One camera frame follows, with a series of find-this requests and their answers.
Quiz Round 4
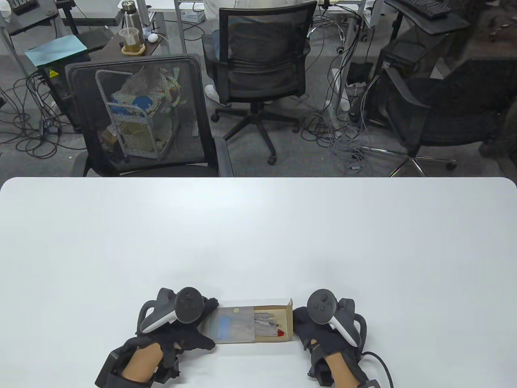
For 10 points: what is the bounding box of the person's right hand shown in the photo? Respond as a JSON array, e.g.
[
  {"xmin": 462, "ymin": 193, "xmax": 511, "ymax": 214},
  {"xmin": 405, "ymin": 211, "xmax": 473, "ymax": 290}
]
[{"xmin": 293, "ymin": 299, "xmax": 367, "ymax": 376}]

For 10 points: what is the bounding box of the person's left hand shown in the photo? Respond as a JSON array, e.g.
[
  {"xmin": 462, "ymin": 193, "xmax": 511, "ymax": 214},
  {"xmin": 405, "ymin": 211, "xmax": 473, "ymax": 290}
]
[{"xmin": 133, "ymin": 298, "xmax": 219, "ymax": 384}]

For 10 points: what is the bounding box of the kraft translucent pull-out pencil case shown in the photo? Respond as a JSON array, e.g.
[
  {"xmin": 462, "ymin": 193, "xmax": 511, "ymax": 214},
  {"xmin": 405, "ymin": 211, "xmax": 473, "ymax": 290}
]
[{"xmin": 201, "ymin": 298, "xmax": 294, "ymax": 345}]

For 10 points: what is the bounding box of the person's right forearm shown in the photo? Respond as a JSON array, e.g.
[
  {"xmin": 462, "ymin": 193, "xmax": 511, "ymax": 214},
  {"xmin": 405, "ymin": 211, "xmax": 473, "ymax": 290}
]
[{"xmin": 325, "ymin": 351, "xmax": 364, "ymax": 388}]

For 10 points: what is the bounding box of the grey tracking controller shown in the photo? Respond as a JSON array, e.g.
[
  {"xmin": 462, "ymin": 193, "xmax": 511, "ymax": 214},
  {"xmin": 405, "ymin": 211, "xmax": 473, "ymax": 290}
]
[
  {"xmin": 139, "ymin": 287, "xmax": 204, "ymax": 334},
  {"xmin": 307, "ymin": 288, "xmax": 368, "ymax": 348}
]

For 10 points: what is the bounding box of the black mesh chair chrome base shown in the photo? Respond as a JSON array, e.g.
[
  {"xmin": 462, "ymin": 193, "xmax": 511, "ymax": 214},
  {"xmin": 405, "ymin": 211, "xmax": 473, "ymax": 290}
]
[{"xmin": 359, "ymin": 57, "xmax": 517, "ymax": 177}]

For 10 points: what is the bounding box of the white power strip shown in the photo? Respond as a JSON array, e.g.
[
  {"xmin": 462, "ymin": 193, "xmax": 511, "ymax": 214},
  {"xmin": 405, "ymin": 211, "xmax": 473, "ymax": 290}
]
[{"xmin": 323, "ymin": 68, "xmax": 351, "ymax": 112}]

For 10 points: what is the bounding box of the black mesh chair square back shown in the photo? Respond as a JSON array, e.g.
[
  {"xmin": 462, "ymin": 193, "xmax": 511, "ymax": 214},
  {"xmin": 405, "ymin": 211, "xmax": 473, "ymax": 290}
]
[{"xmin": 65, "ymin": 54, "xmax": 234, "ymax": 177}]

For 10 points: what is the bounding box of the black swivel office chair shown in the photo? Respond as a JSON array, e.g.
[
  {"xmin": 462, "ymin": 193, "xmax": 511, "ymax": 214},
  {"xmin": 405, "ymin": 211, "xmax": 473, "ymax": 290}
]
[{"xmin": 201, "ymin": 1, "xmax": 319, "ymax": 166}]

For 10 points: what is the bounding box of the black cabinet yellow label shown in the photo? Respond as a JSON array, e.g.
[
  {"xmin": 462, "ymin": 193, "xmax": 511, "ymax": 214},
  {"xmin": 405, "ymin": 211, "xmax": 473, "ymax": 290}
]
[{"xmin": 38, "ymin": 61, "xmax": 91, "ymax": 134}]

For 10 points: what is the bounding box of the black computer tower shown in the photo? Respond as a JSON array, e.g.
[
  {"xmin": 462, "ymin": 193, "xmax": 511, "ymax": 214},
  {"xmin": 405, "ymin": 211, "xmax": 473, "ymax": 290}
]
[{"xmin": 378, "ymin": 40, "xmax": 445, "ymax": 126}]

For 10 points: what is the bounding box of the dark brown side table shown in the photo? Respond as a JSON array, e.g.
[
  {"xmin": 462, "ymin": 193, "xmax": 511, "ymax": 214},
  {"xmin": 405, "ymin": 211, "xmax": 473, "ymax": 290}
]
[{"xmin": 91, "ymin": 11, "xmax": 167, "ymax": 57}]

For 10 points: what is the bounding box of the clear plastic cup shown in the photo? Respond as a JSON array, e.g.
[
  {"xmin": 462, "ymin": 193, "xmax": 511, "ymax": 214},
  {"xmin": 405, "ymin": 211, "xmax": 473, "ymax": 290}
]
[{"xmin": 119, "ymin": 27, "xmax": 143, "ymax": 53}]

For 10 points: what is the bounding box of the teal folder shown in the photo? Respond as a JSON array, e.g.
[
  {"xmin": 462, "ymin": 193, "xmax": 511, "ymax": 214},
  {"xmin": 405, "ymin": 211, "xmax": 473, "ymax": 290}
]
[{"xmin": 25, "ymin": 35, "xmax": 88, "ymax": 67}]

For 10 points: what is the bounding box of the steel water bottle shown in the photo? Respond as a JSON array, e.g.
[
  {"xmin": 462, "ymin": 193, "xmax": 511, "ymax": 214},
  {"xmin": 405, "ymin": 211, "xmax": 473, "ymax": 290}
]
[{"xmin": 121, "ymin": 1, "xmax": 142, "ymax": 41}]

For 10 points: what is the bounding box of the black keyboard stand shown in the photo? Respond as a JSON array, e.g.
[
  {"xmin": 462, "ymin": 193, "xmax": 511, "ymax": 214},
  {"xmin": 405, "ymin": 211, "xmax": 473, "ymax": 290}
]
[{"xmin": 384, "ymin": 0, "xmax": 472, "ymax": 35}]

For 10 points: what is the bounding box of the black keyboard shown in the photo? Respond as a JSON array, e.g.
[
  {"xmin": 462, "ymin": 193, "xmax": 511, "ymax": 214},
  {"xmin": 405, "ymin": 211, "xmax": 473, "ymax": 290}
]
[{"xmin": 394, "ymin": 0, "xmax": 451, "ymax": 20}]

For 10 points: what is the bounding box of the black equipment stand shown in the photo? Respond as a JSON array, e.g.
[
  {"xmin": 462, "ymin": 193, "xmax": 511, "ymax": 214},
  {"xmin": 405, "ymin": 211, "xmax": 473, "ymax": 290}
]
[{"xmin": 7, "ymin": 0, "xmax": 59, "ymax": 36}]

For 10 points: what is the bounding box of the black wrist camera strap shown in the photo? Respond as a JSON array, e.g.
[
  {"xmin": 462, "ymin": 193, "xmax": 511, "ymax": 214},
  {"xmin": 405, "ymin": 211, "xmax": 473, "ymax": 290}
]
[
  {"xmin": 95, "ymin": 350, "xmax": 134, "ymax": 388},
  {"xmin": 317, "ymin": 358, "xmax": 381, "ymax": 388}
]

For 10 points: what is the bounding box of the black cable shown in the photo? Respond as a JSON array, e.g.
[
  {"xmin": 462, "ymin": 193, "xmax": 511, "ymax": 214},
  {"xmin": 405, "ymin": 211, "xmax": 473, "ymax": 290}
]
[{"xmin": 361, "ymin": 352, "xmax": 393, "ymax": 388}]

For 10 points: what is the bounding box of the tangle of grey cables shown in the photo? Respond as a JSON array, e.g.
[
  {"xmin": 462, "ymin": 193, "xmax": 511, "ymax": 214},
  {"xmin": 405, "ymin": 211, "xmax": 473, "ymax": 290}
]
[{"xmin": 301, "ymin": 73, "xmax": 382, "ymax": 170}]

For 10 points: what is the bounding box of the white wire cart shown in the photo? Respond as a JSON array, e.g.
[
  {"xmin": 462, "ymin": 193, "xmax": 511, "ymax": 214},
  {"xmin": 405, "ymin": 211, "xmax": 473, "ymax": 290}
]
[{"xmin": 95, "ymin": 68, "xmax": 183, "ymax": 160}]

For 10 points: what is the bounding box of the tangle of black cables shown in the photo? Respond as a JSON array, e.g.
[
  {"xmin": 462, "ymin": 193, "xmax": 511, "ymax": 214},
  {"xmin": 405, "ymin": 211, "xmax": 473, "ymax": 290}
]
[{"xmin": 0, "ymin": 71, "xmax": 87, "ymax": 159}]

